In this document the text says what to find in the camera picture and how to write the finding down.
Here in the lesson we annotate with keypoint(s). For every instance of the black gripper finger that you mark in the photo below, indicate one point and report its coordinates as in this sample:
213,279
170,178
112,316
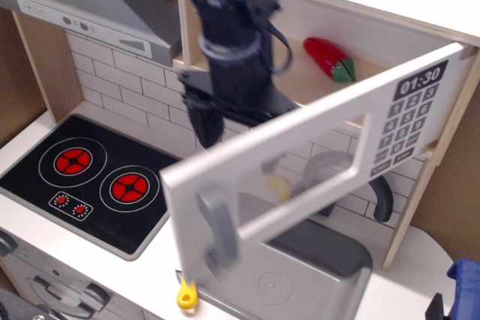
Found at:
207,124

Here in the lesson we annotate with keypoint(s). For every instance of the grey toy oven door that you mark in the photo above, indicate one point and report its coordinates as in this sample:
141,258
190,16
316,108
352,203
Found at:
66,293

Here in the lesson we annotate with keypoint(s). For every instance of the black toy stove top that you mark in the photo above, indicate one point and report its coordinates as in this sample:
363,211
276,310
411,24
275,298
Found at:
95,182

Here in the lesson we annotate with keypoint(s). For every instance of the grey toy range hood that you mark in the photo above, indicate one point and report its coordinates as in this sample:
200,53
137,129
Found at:
149,28

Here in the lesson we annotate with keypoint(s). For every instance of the dark grey toy faucet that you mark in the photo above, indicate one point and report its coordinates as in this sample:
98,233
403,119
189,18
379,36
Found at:
319,163

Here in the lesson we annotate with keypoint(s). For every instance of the yellow handled toy knife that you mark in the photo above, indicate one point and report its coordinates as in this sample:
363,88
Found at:
187,296

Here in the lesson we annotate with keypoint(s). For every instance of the white toy microwave door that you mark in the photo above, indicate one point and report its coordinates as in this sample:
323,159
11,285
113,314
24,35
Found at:
383,121

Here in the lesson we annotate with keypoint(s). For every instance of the black clamp piece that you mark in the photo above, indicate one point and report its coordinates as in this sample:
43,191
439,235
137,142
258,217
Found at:
435,310

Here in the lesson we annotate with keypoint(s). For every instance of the grey microwave door handle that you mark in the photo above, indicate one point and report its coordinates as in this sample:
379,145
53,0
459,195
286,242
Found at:
223,249

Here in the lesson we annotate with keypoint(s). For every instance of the red toy chili pepper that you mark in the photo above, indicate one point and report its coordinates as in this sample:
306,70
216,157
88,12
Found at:
333,61

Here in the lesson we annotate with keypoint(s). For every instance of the grey toy sink basin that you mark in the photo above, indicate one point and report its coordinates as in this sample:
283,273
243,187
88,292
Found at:
308,272

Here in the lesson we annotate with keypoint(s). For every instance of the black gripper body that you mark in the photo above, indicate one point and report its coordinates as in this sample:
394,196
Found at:
241,91

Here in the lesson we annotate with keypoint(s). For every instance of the blue plastic object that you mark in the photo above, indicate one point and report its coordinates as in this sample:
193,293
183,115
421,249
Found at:
465,272

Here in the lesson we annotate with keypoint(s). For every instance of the wooden toy kitchen frame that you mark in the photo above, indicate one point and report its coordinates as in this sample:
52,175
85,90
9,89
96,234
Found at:
47,68

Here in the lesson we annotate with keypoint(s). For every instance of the yellow toy banana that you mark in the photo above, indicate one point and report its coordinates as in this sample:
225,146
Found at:
280,186

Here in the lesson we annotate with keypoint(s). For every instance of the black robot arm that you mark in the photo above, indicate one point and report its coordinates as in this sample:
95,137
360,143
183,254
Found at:
236,40

